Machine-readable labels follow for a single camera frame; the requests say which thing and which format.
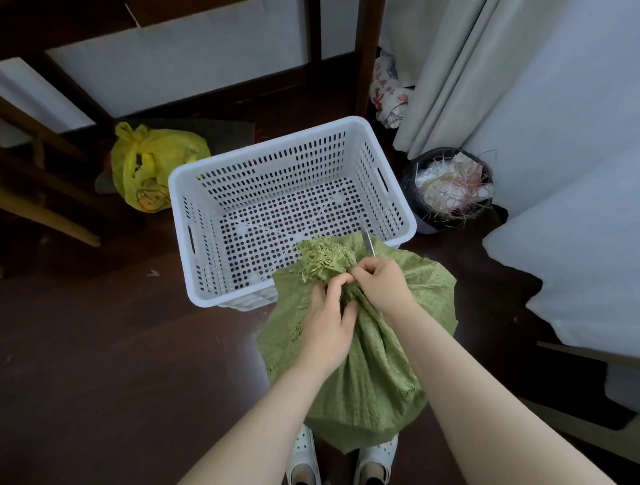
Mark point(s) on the light wooden frame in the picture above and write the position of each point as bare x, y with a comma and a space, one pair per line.
575, 424

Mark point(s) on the slim metal utility knife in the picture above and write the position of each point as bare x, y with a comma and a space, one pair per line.
369, 245

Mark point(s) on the black trash bin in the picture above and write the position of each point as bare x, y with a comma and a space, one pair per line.
410, 200

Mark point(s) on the person's right white shoe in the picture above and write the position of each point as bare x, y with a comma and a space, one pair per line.
380, 452

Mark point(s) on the person's white shoe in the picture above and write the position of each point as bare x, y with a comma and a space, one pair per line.
380, 452
302, 449

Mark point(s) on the white red floral cloth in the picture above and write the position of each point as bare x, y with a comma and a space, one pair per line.
390, 100

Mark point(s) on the light wooden chair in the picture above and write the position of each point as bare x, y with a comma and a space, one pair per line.
45, 215

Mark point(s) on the person's left forearm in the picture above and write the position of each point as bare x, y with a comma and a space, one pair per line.
260, 429

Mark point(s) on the white sheer curtain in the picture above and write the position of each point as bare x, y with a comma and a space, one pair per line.
575, 150

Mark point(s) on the person's right hand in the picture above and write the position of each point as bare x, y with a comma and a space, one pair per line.
385, 290

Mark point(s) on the dark brown wooden table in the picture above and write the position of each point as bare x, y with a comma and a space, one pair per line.
369, 50

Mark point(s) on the yellow plastic bag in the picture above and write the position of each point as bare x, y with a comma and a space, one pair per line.
160, 155

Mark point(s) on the white plastic perforated basket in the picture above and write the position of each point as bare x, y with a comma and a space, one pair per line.
350, 126

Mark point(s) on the person's left hand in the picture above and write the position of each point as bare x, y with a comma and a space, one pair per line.
325, 330

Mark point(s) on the beige curtain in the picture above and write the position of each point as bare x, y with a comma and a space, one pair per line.
450, 75

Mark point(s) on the person's left white shoe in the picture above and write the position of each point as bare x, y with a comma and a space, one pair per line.
302, 449

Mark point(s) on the green woven sack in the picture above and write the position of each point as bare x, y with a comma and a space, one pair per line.
370, 380

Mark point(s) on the person's right forearm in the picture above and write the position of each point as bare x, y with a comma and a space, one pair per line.
480, 414

